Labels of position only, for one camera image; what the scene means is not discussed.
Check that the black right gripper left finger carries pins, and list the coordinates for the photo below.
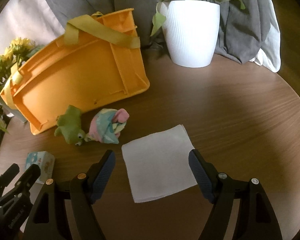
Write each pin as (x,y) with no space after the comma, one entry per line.
(48,219)

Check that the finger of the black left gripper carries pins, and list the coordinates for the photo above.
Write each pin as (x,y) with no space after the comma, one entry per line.
(23,185)
(8,176)

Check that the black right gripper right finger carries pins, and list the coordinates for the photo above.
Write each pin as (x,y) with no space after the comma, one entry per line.
(256,217)

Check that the light blue tissue pack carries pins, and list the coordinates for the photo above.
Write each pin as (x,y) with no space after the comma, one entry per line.
(45,161)

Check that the green frog plush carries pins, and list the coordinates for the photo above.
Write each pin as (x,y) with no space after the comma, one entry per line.
(70,127)

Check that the pastel rolled cloth toy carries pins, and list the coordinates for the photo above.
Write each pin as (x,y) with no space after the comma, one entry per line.
(106,126)

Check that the white folded napkin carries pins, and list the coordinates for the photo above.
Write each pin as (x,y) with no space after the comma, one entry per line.
(158,164)

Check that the sunflower bouquet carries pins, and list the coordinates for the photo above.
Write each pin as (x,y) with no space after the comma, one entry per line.
(18,52)

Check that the orange plastic crate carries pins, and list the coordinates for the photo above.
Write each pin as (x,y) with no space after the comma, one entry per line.
(97,61)

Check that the pale pink curtain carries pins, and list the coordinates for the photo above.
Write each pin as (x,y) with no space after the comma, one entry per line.
(31,19)

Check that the grey curtain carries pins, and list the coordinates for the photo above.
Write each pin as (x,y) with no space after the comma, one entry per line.
(245,35)

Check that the white plant pot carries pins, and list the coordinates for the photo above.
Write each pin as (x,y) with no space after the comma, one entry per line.
(190,30)

